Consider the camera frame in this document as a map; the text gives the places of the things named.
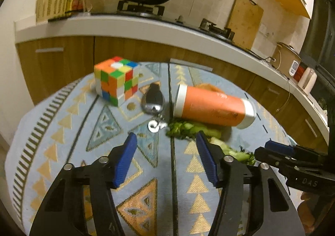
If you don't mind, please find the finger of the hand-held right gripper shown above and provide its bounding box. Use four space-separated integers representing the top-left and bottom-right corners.
264 141 329 164
255 146 335 196

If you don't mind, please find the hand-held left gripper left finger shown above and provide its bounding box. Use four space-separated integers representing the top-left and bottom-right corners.
29 132 138 236

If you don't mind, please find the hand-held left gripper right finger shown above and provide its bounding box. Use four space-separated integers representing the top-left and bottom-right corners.
196 131 305 236

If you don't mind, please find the green vegetable scrap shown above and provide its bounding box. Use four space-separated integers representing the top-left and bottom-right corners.
211 138 256 166

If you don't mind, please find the green vegetable stalk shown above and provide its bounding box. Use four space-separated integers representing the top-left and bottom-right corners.
166 120 222 139

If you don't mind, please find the person's right hand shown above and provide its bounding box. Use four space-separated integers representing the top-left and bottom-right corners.
298 191 317 229

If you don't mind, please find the patterned blue tablecloth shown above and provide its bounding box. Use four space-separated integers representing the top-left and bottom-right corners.
4 62 301 236

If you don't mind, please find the orange bottle with white cap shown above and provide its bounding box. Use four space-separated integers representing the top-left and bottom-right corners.
173 84 256 129

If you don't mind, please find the black car key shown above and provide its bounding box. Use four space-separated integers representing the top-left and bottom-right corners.
141 83 168 133

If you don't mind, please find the pale pink kettle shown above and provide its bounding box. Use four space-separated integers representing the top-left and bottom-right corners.
298 67 318 94

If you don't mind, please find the red plastic container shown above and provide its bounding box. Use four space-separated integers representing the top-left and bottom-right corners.
294 64 305 82

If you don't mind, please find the colourful puzzle cube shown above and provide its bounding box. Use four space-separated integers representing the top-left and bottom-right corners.
94 56 140 107

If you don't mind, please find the beige rice cooker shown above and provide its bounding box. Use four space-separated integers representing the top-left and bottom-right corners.
272 42 301 79

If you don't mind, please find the dark glass door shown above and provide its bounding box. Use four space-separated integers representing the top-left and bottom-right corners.
300 0 335 111

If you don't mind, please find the kitchen counter with wooden cabinets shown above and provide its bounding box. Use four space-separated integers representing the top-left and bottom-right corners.
14 13 330 147

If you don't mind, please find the wooden cutting board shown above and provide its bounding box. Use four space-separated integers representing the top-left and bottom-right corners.
226 0 264 50

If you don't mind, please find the black gas hob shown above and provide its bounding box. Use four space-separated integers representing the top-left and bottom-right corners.
90 0 263 61

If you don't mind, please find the black phone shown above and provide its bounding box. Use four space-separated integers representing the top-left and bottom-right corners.
48 15 72 22

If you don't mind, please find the beige utensil basket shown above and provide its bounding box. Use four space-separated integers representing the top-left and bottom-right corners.
35 0 70 23

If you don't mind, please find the white power cable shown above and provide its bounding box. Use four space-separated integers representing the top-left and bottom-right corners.
277 48 291 111

